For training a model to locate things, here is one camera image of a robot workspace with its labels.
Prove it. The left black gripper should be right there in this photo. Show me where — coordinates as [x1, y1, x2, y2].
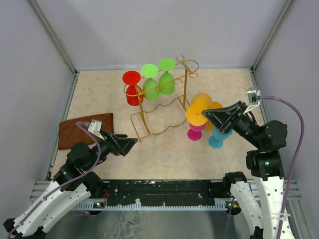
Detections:
[85, 128, 138, 171]

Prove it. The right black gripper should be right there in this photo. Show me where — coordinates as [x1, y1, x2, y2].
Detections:
[202, 100, 262, 147]

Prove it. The orange wine glass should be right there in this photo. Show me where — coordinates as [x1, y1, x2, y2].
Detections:
[204, 101, 223, 132]
[186, 92, 212, 126]

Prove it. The light blue wine glass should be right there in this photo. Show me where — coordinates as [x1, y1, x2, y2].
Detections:
[208, 127, 233, 149]

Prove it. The magenta wine glass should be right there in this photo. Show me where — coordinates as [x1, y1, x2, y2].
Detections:
[187, 124, 206, 141]

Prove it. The red wine glass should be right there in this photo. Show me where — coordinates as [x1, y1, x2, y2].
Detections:
[122, 70, 144, 106]

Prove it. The green wine glass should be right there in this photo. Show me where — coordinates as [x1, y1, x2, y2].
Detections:
[158, 58, 175, 95]
[141, 64, 160, 101]

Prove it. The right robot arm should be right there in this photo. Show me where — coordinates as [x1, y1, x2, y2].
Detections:
[202, 100, 294, 239]

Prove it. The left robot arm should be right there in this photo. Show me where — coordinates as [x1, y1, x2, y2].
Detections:
[3, 132, 138, 239]

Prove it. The brown folded cloth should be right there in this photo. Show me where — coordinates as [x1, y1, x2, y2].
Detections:
[58, 113, 114, 150]

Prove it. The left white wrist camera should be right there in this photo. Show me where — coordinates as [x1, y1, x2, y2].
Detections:
[88, 119, 104, 140]

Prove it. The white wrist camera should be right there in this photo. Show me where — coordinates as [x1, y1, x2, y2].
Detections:
[88, 119, 104, 140]
[244, 87, 262, 114]

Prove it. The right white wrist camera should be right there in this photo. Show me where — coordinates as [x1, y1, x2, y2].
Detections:
[244, 87, 262, 114]

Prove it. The gold wire glass rack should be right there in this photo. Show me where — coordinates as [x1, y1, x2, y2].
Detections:
[123, 55, 199, 141]

